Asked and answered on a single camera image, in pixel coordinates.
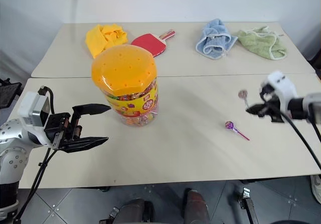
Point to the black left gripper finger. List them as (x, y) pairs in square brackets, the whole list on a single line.
[(91, 109), (84, 143)]

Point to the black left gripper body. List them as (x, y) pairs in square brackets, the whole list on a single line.
[(56, 127)]

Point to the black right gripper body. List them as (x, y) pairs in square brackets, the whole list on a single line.
[(272, 108)]

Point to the brown lollipop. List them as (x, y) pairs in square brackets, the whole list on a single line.
[(242, 93)]

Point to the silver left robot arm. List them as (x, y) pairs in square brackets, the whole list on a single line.
[(12, 143)]

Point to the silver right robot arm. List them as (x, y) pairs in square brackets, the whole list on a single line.
[(307, 106)]

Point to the clear lollipop jar yellow label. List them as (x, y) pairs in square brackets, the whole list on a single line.
[(136, 108)]

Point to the orange plastic jar lid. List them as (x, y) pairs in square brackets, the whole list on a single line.
[(124, 68)]

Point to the purple wrapped lollipop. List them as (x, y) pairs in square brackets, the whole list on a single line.
[(229, 125)]

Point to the black folding stand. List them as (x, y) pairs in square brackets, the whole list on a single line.
[(7, 92)]

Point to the green towel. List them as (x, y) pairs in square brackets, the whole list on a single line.
[(262, 43)]

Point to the yellow cloth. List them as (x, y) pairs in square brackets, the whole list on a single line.
[(105, 39)]

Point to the blue towel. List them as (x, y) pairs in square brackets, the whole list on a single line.
[(214, 39)]

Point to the dark grey rounded shape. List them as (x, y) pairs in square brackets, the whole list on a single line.
[(135, 211)]

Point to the red table tennis paddle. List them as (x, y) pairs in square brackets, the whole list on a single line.
[(150, 43)]

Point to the black metal table leg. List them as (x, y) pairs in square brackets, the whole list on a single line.
[(248, 205)]

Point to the white shoe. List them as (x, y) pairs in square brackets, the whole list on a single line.
[(316, 190)]

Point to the brown rounded shape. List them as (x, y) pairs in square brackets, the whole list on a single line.
[(196, 207)]

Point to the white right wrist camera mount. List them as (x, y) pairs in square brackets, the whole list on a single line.
[(281, 88)]

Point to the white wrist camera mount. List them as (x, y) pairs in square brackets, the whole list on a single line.
[(31, 107), (281, 88)]

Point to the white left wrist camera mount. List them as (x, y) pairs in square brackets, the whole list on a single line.
[(31, 107)]

